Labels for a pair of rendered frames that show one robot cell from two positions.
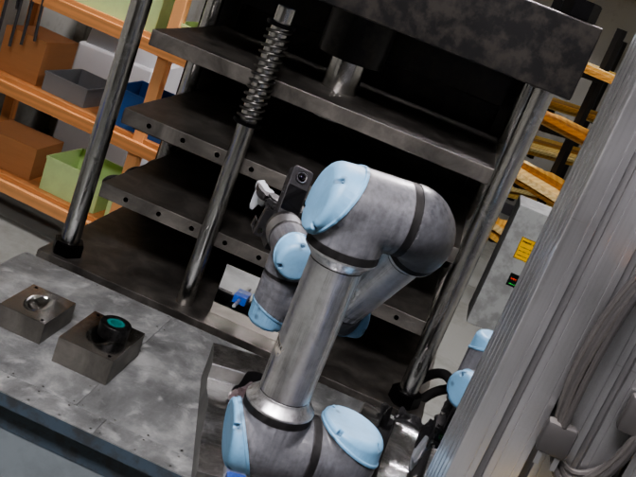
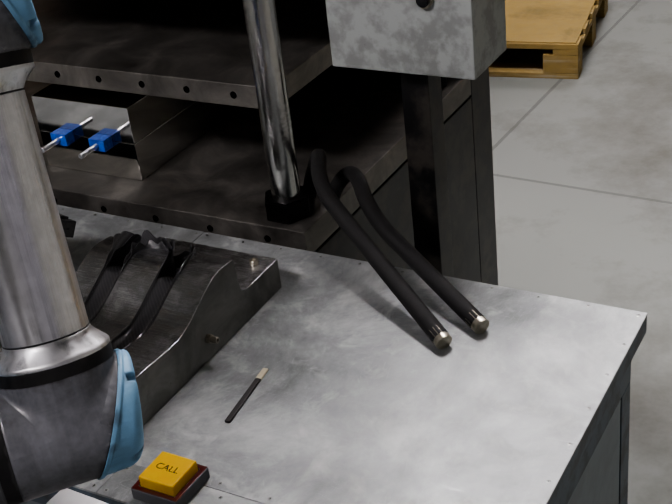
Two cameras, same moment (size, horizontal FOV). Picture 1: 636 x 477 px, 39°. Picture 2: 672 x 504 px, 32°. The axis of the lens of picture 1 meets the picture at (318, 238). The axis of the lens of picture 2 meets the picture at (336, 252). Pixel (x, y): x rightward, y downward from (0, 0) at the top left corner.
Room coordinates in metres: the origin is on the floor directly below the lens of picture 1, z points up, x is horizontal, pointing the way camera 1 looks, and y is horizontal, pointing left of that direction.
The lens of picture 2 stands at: (0.62, -1.43, 1.91)
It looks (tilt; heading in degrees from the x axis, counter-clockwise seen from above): 30 degrees down; 26
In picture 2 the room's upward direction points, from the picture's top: 7 degrees counter-clockwise
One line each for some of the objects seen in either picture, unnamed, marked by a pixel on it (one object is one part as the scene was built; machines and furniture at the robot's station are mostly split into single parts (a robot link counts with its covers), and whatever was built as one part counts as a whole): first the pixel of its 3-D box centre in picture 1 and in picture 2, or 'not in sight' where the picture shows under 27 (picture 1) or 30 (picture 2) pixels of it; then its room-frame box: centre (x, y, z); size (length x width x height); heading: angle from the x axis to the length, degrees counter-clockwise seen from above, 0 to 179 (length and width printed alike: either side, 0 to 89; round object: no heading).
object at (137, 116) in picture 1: (311, 164); not in sight; (2.95, 0.11, 1.27); 1.10 x 0.74 x 0.05; 84
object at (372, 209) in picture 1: (311, 328); not in sight; (1.28, -0.04, 1.41); 0.15 x 0.12 x 0.55; 108
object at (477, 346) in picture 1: (485, 359); not in sight; (1.71, -0.41, 1.31); 0.09 x 0.08 x 0.11; 44
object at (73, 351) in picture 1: (99, 346); not in sight; (2.03, 0.42, 0.84); 0.20 x 0.15 x 0.07; 174
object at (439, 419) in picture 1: (452, 423); not in sight; (1.71, -0.41, 1.15); 0.09 x 0.08 x 0.12; 174
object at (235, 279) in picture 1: (277, 282); (152, 94); (2.82, 0.07, 0.87); 0.50 x 0.27 x 0.17; 174
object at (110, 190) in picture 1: (287, 229); (156, 16); (2.95, 0.11, 1.02); 1.10 x 0.74 x 0.05; 84
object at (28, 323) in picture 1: (36, 312); not in sight; (2.08, 0.61, 0.83); 0.17 x 0.13 x 0.06; 174
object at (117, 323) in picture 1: (114, 328); not in sight; (2.05, 0.40, 0.89); 0.08 x 0.08 x 0.04
